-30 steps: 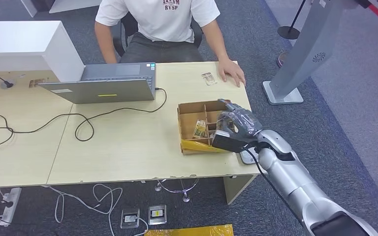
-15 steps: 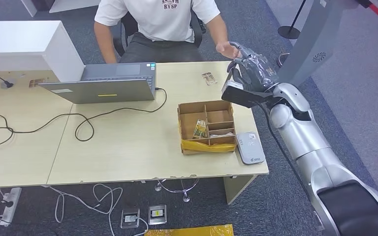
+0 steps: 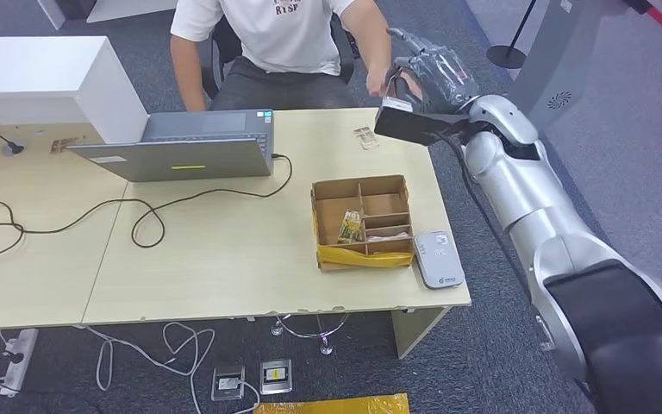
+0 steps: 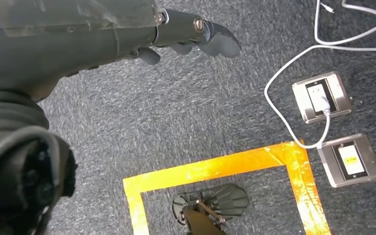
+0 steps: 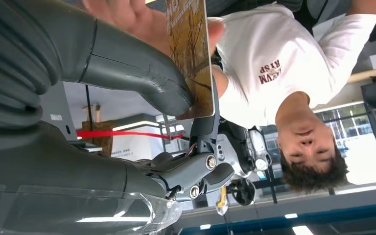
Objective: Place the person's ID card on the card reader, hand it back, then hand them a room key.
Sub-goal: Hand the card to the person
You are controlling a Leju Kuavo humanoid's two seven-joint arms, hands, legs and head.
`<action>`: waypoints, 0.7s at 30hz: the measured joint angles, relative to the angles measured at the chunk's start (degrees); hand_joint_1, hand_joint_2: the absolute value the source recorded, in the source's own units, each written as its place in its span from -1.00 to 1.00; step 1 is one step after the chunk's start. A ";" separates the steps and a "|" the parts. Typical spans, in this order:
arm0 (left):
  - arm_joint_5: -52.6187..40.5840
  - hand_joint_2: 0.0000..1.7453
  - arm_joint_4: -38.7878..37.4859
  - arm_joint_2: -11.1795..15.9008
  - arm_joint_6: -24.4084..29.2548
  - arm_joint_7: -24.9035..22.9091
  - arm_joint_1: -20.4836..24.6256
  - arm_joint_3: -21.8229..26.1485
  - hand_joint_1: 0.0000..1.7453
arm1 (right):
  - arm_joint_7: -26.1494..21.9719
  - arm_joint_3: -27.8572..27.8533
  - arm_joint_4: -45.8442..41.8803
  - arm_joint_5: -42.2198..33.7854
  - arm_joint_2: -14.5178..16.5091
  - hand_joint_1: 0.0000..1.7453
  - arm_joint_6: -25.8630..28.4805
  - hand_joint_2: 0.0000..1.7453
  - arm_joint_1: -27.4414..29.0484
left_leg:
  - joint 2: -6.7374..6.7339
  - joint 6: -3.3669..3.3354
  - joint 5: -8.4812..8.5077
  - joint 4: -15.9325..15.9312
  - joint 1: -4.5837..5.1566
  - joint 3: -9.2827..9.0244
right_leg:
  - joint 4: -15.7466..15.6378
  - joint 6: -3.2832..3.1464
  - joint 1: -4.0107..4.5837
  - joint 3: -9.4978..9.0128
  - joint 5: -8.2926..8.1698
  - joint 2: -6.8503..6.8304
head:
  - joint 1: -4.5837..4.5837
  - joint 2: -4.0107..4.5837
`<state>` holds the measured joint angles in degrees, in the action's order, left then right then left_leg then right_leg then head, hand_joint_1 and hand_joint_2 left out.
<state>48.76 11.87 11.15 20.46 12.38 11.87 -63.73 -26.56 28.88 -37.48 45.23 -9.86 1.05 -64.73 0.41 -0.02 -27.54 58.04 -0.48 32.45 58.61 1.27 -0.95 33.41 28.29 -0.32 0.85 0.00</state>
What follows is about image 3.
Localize person's left hand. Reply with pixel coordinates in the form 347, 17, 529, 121
365, 62, 423, 101

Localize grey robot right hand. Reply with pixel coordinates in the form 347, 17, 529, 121
384, 27, 484, 116

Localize grey card reader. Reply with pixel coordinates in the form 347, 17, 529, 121
412, 230, 466, 291

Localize grey kiosk stand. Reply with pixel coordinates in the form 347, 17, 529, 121
519, 0, 595, 131

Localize cardboard compartment box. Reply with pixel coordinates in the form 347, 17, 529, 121
309, 174, 416, 272

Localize black office chair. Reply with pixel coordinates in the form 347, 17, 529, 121
197, 22, 360, 101

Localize grey laptop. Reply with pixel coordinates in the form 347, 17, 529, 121
66, 110, 275, 184

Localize beige desk side panel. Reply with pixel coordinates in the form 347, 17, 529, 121
390, 306, 452, 360

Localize chrome stool base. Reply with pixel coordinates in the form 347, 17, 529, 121
269, 312, 350, 357

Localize floor socket yellow label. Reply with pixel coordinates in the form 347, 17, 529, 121
259, 358, 294, 397

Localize brown sticker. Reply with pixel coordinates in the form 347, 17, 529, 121
51, 136, 81, 155

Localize yellow plastic sheet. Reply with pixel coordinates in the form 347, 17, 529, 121
253, 392, 411, 414

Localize open floor socket box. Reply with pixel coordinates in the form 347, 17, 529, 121
210, 365, 247, 403

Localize white desk partition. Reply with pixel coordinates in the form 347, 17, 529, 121
0, 36, 151, 145

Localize black plug in grommet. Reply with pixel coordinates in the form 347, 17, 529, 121
0, 129, 27, 158

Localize white power strip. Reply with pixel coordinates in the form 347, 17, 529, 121
0, 328, 39, 399

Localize metal stanchion post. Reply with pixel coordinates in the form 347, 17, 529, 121
484, 0, 538, 71

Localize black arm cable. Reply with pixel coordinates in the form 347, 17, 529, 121
436, 131, 538, 304

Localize black laptop power cable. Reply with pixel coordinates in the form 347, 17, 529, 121
0, 154, 295, 268

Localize white floor cable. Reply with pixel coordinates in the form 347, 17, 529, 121
73, 323, 260, 414

